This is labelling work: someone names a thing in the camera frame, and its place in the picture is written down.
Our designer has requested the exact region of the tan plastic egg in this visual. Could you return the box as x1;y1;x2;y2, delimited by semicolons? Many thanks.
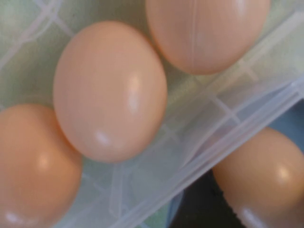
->
145;0;272;76
52;20;169;164
212;127;304;228
0;104;84;228

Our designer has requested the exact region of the clear plastic egg box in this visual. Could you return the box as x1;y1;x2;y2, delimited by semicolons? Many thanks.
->
0;0;304;228

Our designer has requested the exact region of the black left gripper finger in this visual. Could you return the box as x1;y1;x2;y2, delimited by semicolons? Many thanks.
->
183;170;247;228

